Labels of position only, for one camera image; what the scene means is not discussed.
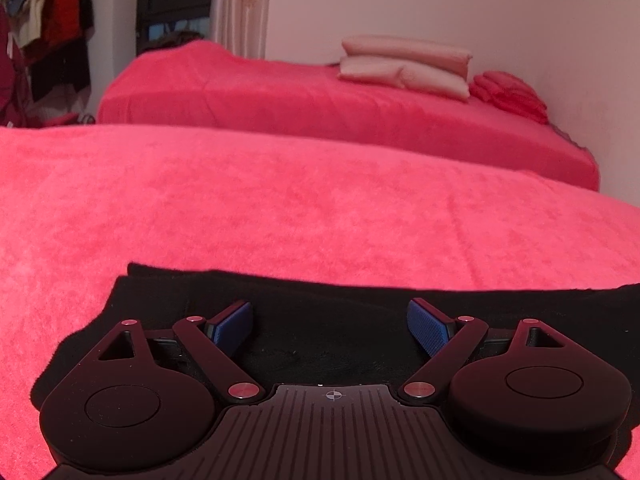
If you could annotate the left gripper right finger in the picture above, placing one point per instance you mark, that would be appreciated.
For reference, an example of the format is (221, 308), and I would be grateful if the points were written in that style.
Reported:
(529, 399)

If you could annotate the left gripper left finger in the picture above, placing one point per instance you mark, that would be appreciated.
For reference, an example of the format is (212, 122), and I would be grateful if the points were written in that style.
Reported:
(139, 400)

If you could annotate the black pants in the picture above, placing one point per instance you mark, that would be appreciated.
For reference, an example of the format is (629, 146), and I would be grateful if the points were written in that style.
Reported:
(330, 361)

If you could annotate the pink near bed blanket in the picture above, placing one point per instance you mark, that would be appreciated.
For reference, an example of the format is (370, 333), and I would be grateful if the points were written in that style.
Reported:
(80, 203)

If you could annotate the red folded blanket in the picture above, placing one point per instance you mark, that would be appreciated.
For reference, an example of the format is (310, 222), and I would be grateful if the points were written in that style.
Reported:
(510, 94)

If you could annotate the beige folded quilt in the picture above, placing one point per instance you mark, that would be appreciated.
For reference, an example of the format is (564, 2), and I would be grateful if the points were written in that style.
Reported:
(407, 64)

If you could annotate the red far bed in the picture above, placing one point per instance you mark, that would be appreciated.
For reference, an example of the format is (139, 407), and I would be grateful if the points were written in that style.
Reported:
(202, 85)

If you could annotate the beige patterned curtain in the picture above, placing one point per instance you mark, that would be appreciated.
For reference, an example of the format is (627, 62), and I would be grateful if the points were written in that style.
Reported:
(240, 26)

